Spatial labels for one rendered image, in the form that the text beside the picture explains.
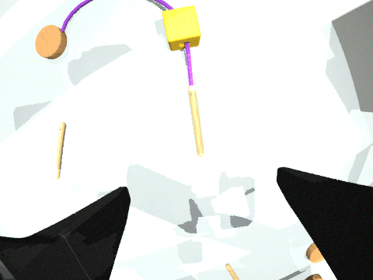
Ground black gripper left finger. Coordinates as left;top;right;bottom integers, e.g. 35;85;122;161
0;187;131;280

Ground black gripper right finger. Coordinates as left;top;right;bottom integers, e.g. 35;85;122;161
276;167;373;280

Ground round wooden button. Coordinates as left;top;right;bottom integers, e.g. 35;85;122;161
35;25;68;60

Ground short tan wooden stick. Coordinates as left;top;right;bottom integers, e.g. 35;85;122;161
225;264;239;280

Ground round wooden disc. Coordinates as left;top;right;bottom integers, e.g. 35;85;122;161
305;274;323;280
305;243;324;264

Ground wooden stick with purple string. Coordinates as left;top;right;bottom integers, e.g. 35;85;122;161
61;0;204;158

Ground thin wooden stick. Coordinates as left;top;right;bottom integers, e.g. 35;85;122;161
54;121;66;180

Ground yellow block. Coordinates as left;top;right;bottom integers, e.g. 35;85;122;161
162;6;202;51

